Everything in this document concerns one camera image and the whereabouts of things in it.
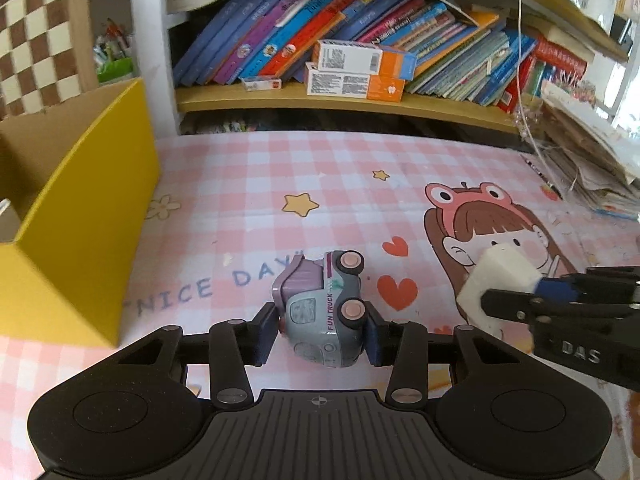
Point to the green pen holder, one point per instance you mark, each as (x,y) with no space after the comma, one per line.
(115,70)

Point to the wooden upper shelf board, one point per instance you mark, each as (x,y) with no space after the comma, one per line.
(560,15)

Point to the dark patterned pencil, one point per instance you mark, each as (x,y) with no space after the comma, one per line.
(540,175)

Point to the wooden bookshelf board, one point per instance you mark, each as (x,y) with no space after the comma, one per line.
(300,105)

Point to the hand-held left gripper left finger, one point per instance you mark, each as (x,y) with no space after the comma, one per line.
(267,332)

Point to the white shelf frame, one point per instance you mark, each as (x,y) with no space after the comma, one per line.
(150,60)

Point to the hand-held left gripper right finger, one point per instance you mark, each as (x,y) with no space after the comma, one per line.
(375,342)

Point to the small red white box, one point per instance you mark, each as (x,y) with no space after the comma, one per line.
(261,83)

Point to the wooden chessboard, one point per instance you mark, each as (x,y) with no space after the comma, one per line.
(30,50)

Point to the row of colourful books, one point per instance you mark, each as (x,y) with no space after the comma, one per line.
(300,20)

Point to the pink checked cartoon table mat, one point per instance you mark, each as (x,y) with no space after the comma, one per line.
(350,185)

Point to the grey purple toy truck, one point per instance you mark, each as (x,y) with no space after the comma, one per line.
(320,310)

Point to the pile of papers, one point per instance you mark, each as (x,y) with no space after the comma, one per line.
(590,150)

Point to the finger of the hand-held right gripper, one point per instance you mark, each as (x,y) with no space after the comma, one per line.
(505,302)
(557,290)

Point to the orange white carton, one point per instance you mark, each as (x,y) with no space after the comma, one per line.
(360,60)
(350,87)

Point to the white foam block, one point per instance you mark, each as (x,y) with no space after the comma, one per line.
(492,270)

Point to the yellow cardboard box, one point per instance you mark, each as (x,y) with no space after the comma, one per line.
(85,220)

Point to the red thick book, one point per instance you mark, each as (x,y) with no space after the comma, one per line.
(557,57)

